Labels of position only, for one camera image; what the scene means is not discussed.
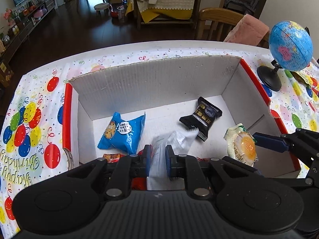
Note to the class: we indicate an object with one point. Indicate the red snack packet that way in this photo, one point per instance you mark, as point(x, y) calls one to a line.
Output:
point(113, 158)

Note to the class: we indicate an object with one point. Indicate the silver foil packet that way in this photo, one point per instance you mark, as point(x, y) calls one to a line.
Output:
point(158, 159)

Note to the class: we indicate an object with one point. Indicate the black snack packet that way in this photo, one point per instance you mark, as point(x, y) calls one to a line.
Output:
point(201, 117)

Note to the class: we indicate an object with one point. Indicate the small round stool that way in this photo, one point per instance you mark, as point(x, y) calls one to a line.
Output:
point(101, 5)

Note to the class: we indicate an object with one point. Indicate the pink cloth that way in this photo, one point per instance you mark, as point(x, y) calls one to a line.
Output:
point(249, 29)

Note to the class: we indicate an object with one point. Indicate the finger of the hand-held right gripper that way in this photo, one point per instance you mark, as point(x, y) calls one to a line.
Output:
point(294, 182)
point(269, 142)

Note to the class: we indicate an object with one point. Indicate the blue cookie packet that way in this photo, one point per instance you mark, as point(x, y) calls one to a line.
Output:
point(119, 134)

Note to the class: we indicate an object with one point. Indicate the white cardboard box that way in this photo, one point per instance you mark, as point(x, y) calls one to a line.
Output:
point(159, 84)

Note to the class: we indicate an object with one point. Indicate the blue desk globe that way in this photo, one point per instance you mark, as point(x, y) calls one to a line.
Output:
point(290, 44)

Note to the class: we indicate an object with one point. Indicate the balloon print tablecloth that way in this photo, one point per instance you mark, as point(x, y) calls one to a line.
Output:
point(32, 119)

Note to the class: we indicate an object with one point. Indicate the pink flower bouquet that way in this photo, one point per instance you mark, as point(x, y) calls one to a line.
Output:
point(8, 15)

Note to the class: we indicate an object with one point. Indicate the wooden chair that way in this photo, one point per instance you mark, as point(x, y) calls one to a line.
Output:
point(216, 15)

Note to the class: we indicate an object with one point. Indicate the dark green snack packet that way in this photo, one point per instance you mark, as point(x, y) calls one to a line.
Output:
point(302, 77)

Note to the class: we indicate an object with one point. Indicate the sofa with cream cover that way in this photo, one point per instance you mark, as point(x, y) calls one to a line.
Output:
point(169, 0)

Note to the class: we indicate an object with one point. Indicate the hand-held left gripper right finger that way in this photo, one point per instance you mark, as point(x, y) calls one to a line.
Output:
point(169, 161)

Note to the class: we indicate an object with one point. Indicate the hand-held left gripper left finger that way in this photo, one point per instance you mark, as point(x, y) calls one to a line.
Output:
point(148, 158)

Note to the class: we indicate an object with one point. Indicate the tv cabinet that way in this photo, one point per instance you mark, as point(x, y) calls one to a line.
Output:
point(22, 27)

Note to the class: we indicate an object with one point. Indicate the egg yolk pastry packet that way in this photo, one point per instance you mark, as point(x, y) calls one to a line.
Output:
point(243, 145)

